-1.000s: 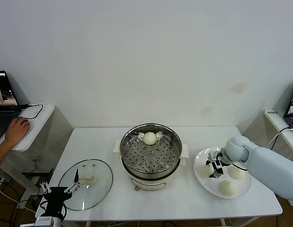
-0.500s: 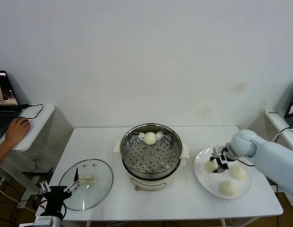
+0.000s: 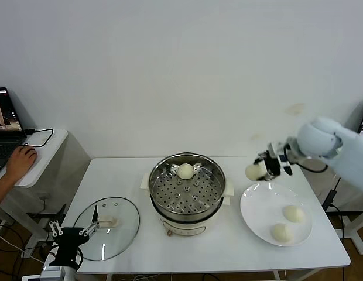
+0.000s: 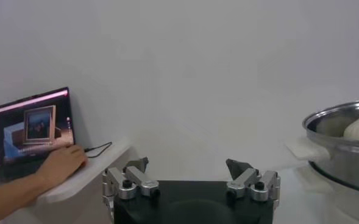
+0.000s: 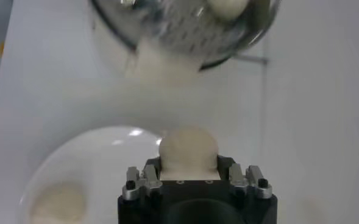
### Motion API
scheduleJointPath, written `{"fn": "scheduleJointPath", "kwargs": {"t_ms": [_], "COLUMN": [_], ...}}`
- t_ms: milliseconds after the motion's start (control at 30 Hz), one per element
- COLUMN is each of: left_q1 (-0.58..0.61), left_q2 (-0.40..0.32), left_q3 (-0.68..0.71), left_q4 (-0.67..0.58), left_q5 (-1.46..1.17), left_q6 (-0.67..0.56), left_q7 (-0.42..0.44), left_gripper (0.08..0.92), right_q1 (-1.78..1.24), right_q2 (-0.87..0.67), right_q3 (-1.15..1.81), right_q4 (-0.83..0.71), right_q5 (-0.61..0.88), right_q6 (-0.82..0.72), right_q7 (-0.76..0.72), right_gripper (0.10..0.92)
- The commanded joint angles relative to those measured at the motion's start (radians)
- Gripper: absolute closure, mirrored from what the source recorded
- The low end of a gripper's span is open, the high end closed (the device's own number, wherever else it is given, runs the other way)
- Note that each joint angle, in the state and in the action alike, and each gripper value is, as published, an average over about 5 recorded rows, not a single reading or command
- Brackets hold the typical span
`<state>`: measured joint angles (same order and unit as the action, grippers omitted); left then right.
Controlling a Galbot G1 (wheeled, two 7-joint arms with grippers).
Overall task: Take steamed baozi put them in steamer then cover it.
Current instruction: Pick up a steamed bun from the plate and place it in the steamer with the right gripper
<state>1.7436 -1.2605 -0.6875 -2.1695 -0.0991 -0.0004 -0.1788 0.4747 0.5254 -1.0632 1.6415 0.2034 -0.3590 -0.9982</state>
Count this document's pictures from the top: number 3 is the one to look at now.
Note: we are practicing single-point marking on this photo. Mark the cream electric cooking pot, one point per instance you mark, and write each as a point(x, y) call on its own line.
point(184, 226)

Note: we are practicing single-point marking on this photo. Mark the white power strip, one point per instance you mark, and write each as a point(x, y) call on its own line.
point(30, 251)

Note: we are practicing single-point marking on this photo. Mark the black computer mouse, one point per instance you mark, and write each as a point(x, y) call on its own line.
point(32, 150)

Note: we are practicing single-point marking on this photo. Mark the person's bare hand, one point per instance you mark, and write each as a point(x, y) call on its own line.
point(22, 164)

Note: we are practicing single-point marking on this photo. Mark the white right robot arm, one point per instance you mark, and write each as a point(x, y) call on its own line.
point(319, 140)

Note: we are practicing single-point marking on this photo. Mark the stainless steel steamer insert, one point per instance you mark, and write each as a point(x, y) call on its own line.
point(199, 193)

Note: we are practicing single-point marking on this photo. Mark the white round plate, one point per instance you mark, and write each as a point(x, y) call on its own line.
point(263, 210)

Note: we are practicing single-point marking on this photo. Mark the white steamed baozi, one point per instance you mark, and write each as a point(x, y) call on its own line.
point(186, 171)
point(282, 233)
point(293, 214)
point(255, 172)

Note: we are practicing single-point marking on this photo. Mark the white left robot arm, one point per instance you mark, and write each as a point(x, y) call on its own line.
point(57, 273)

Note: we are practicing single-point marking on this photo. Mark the black laptop with large screen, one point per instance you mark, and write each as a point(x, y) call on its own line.
point(6, 137)

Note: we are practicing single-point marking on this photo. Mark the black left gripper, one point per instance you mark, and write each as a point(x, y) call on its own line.
point(70, 238)

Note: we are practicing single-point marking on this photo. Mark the person's bare forearm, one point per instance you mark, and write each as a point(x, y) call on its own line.
point(0, 190)

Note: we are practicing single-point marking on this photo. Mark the white side table with label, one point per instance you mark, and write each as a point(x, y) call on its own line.
point(317, 193)

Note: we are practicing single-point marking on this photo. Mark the white side table rounded top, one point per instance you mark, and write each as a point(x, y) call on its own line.
point(49, 158)

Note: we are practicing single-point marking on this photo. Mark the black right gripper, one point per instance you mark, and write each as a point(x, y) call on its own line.
point(273, 167)

